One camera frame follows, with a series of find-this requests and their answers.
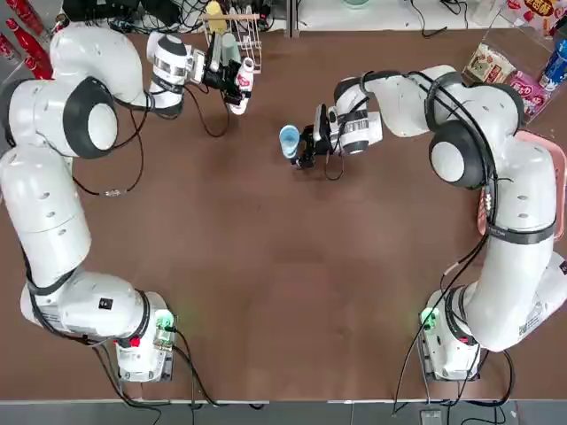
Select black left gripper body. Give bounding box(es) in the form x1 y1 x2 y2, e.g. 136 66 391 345
201 63 237 91

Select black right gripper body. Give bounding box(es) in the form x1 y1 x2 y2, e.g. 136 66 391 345
308 126 345 158

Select white juice bottle red label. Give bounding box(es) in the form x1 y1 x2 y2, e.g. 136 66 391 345
227 58 257 117

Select blue ceramic cup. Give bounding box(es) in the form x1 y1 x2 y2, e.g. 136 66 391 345
278 124 303 161

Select mint green cup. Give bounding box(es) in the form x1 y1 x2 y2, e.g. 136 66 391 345
220 32 243 66

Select red cola bottle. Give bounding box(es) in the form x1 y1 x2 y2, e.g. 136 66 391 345
16 0 46 35
5 17 55 81
24 56 54 83
0 32 19 63

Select clear acrylic bottle shelf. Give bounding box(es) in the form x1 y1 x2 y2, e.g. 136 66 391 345
0 0 58 86

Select black power supply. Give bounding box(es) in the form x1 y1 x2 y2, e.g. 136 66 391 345
140 0 179 27
61 0 142 22

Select white side table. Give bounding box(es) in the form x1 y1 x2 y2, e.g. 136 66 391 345
297 0 567 33

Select white green snack packet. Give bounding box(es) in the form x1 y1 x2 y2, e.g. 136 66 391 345
463 42 517 86

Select clear acrylic snack shelf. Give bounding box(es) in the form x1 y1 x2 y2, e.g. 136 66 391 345
460 12 567 130

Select purple snack packet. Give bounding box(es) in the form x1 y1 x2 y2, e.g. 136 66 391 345
506 69 551 120

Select pink plastic basket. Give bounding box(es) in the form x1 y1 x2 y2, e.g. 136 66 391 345
477 127 567 243

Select blue snack bag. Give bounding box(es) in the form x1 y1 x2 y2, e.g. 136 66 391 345
537 37 567 93

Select pink strawberry snack packet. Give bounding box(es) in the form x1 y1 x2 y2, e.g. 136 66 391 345
507 0 567 37

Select white wire cup rack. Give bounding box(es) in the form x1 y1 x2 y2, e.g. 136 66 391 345
202 12 265 74

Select aluminium frame post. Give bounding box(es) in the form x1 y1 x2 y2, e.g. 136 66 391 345
286 0 299 39

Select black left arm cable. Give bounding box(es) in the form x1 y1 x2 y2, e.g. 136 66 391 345
70 81 234 197

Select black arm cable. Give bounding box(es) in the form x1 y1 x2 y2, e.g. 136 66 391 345
70 81 234 197
325 69 515 406

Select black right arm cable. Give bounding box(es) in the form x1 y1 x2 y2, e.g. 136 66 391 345
325 69 515 406

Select black base power cable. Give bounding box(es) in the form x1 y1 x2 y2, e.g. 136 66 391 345
170 326 221 425

